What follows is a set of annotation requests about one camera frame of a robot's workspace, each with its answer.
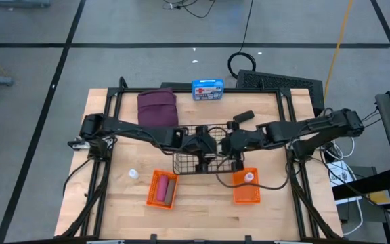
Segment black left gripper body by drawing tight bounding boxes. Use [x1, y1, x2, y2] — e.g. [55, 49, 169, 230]
[181, 125, 218, 173]

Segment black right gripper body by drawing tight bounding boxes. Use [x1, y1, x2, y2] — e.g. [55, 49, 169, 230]
[227, 120, 262, 172]

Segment black marker cap object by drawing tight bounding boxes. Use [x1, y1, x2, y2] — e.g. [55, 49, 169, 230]
[232, 110, 255, 125]

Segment tan bandage roll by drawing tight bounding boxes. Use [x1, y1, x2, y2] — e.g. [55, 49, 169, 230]
[164, 178, 177, 206]

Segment maroon fabric pouch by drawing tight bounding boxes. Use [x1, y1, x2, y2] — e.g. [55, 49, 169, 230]
[137, 87, 179, 129]

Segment pink bandage roll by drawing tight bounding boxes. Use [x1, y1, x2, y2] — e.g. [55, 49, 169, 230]
[156, 174, 170, 203]

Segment orange plastic tray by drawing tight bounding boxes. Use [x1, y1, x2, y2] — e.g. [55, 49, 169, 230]
[232, 167, 261, 205]
[146, 169, 180, 211]

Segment blue first aid kit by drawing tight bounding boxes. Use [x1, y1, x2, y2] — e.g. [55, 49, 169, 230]
[192, 79, 225, 102]

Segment white printed paper sheet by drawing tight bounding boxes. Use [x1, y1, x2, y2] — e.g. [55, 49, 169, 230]
[326, 161, 358, 206]

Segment black metal beam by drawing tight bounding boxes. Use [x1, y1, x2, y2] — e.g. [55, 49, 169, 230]
[332, 168, 390, 201]

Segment grey floor box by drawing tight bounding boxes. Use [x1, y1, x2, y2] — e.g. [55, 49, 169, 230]
[337, 165, 390, 224]

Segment yellow flat item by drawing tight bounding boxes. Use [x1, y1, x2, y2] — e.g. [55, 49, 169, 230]
[367, 191, 390, 206]

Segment black wire basket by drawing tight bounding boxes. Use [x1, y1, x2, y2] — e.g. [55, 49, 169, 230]
[172, 123, 241, 176]

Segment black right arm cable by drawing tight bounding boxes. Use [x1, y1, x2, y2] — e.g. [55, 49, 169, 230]
[215, 162, 289, 190]

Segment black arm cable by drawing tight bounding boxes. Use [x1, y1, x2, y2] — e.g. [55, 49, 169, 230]
[62, 157, 93, 196]
[215, 162, 289, 190]

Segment black coiled floor cable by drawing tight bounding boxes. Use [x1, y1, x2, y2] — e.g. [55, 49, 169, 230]
[227, 0, 257, 79]

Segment white thin cable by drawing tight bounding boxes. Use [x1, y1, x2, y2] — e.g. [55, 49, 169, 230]
[332, 138, 356, 160]

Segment silver aluminium bracket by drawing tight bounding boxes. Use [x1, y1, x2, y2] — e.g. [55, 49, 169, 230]
[68, 137, 91, 150]

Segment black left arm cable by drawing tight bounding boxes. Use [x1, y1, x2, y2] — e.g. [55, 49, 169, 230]
[62, 157, 93, 196]

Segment tangled black floor cables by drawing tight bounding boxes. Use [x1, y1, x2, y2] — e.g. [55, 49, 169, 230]
[162, 0, 216, 20]

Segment white floor cable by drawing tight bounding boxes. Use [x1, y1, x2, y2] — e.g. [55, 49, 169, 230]
[342, 198, 365, 237]

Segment yellow floor cable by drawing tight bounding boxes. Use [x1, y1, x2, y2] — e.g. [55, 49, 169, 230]
[323, 0, 354, 101]

